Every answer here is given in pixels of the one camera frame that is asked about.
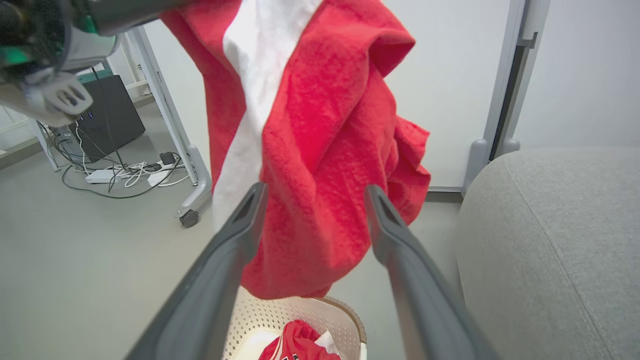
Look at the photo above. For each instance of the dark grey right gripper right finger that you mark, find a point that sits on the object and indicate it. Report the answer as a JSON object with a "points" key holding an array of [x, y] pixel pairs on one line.
{"points": [[420, 300]]}

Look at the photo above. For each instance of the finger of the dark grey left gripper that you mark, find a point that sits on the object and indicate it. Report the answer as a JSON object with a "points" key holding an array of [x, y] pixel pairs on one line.
{"points": [[125, 15]]}

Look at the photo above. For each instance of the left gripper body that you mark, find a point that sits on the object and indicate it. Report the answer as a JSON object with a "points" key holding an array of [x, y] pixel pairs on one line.
{"points": [[30, 40]]}

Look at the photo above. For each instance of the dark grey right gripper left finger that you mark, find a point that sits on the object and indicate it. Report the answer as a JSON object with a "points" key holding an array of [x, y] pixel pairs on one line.
{"points": [[210, 295]]}

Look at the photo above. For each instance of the red jersey with white trim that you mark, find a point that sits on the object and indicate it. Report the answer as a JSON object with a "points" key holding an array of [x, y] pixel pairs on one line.
{"points": [[295, 345]]}

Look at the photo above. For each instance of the red towel with white stripe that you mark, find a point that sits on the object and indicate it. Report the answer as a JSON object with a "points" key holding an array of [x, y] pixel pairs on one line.
{"points": [[340, 150]]}

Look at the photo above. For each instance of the cream perforated laundry basket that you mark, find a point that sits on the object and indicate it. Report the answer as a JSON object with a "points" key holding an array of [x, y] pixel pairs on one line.
{"points": [[310, 312]]}

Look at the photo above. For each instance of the black caster wheel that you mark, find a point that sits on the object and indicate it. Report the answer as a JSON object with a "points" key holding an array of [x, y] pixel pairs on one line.
{"points": [[189, 219]]}

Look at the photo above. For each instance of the black computer tower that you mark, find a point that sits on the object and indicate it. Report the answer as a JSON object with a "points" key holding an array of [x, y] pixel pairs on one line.
{"points": [[112, 115]]}

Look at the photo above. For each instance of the white desk leg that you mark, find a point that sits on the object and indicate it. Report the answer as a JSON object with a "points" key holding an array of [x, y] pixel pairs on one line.
{"points": [[46, 147]]}

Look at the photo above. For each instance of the grey partition leg with caster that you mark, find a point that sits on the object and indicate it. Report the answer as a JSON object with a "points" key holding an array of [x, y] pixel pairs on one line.
{"points": [[172, 120]]}

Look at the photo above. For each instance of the small white power adapter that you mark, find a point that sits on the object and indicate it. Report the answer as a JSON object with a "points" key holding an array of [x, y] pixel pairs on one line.
{"points": [[159, 178]]}

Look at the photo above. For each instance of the grey fabric sofa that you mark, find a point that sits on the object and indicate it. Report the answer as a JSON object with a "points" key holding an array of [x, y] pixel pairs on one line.
{"points": [[550, 250]]}

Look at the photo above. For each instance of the black power adapter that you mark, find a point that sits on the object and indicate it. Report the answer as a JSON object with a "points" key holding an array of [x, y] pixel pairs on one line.
{"points": [[167, 158]]}

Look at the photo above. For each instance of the wide white partition panel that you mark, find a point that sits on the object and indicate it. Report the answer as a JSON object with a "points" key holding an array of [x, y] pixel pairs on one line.
{"points": [[450, 75]]}

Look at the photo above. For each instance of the narrow white partition panel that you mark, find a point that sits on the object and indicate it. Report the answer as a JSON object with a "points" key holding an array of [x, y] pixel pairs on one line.
{"points": [[590, 70]]}

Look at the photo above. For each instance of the grey partition post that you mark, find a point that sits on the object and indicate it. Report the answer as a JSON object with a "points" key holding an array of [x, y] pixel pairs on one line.
{"points": [[525, 75], [495, 100]]}

